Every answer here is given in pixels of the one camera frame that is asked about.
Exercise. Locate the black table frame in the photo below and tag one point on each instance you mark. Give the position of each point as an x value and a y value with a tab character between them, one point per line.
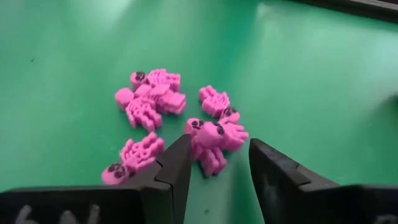
357	9

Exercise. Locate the pile of magenta objects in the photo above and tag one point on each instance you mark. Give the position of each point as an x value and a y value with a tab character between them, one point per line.
140	112

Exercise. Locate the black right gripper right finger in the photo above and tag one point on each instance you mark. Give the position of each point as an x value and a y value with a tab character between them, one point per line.
276	186

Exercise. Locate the green table mat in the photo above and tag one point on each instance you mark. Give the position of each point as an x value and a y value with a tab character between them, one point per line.
62	93

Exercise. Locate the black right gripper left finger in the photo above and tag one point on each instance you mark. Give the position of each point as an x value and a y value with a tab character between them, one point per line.
171	174

